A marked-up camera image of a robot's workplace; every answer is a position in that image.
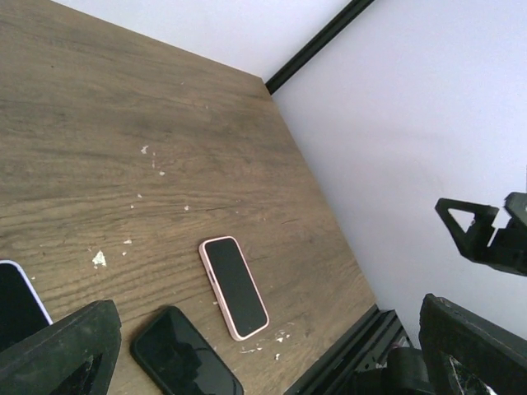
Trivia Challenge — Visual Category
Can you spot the right black frame post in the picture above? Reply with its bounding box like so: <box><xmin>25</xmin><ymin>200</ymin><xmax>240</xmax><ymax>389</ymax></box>
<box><xmin>265</xmin><ymin>0</ymin><xmax>374</xmax><ymax>95</ymax></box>

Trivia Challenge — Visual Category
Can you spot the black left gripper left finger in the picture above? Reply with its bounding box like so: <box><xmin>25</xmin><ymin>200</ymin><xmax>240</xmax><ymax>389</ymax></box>
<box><xmin>1</xmin><ymin>300</ymin><xmax>122</xmax><ymax>394</ymax></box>

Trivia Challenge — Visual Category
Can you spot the lavender phone case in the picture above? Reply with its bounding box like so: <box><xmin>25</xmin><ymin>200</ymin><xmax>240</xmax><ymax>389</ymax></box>
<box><xmin>0</xmin><ymin>259</ymin><xmax>54</xmax><ymax>353</ymax></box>

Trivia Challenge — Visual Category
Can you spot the pink phone case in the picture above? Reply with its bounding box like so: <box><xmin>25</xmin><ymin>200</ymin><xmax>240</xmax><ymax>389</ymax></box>
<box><xmin>198</xmin><ymin>235</ymin><xmax>271</xmax><ymax>342</ymax></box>

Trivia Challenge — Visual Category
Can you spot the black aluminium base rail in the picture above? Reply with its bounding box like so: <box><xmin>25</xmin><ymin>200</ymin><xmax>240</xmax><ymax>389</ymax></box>
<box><xmin>285</xmin><ymin>306</ymin><xmax>413</xmax><ymax>394</ymax></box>

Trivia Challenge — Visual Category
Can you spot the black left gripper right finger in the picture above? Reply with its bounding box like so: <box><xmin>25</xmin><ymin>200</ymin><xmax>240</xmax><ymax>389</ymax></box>
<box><xmin>419</xmin><ymin>294</ymin><xmax>526</xmax><ymax>394</ymax></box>

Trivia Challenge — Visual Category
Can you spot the black smartphone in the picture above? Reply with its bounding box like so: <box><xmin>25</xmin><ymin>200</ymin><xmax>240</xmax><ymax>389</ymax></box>
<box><xmin>134</xmin><ymin>309</ymin><xmax>240</xmax><ymax>395</ymax></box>

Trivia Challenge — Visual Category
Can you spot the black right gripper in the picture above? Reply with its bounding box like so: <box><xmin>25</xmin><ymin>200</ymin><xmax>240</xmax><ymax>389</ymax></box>
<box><xmin>435</xmin><ymin>192</ymin><xmax>526</xmax><ymax>276</ymax></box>

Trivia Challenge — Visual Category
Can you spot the black phone case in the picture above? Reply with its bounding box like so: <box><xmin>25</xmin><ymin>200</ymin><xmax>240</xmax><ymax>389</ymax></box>
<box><xmin>130</xmin><ymin>305</ymin><xmax>245</xmax><ymax>395</ymax></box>

